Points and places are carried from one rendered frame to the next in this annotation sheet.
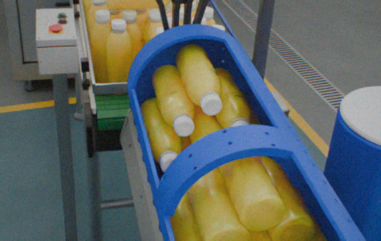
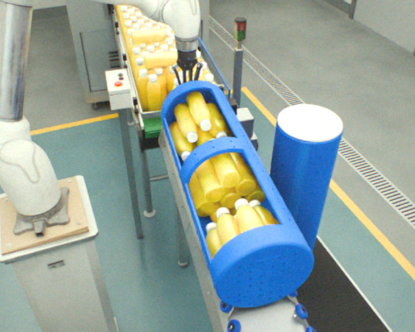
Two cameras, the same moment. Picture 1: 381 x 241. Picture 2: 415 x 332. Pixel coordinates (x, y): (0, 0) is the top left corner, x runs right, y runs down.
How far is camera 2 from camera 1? 0.50 m
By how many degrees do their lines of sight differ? 7
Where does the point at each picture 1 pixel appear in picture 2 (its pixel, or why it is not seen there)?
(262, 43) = (237, 78)
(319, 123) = not seen: hidden behind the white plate
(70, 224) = (133, 191)
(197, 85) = (197, 115)
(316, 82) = (281, 90)
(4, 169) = (87, 161)
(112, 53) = (150, 93)
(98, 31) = (141, 81)
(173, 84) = (185, 114)
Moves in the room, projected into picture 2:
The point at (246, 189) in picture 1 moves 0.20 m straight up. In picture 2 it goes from (221, 168) to (223, 116)
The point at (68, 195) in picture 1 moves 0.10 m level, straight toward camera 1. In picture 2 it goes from (131, 175) to (133, 187)
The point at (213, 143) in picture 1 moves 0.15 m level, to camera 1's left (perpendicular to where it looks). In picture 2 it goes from (205, 147) to (159, 147)
